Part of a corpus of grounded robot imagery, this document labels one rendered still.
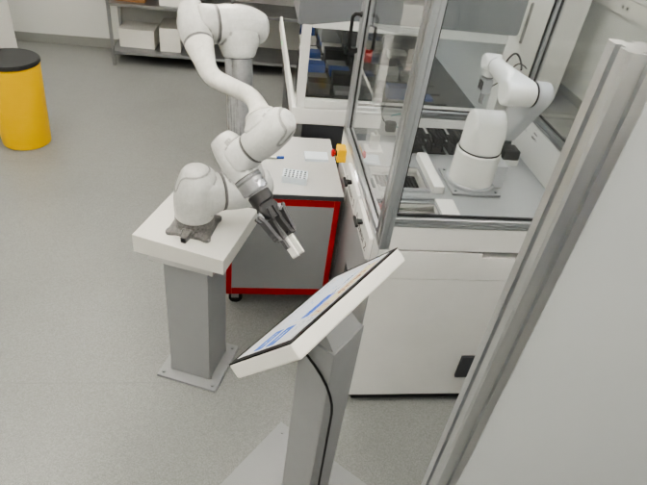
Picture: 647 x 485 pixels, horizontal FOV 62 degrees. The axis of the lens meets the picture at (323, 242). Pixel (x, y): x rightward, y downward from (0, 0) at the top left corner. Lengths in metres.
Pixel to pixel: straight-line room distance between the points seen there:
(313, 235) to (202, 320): 0.75
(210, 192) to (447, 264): 0.96
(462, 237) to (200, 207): 1.00
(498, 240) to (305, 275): 1.19
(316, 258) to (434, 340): 0.81
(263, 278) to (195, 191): 1.01
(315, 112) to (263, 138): 1.62
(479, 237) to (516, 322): 1.45
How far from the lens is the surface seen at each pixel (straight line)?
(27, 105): 4.57
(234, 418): 2.64
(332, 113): 3.23
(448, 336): 2.49
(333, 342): 1.55
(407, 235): 2.05
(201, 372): 2.73
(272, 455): 2.50
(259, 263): 2.91
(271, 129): 1.60
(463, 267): 2.22
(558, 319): 0.76
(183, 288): 2.38
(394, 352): 2.50
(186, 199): 2.11
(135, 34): 6.31
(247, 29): 2.06
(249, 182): 1.69
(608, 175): 0.62
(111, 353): 2.94
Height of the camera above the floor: 2.17
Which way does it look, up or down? 37 degrees down
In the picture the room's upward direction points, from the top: 8 degrees clockwise
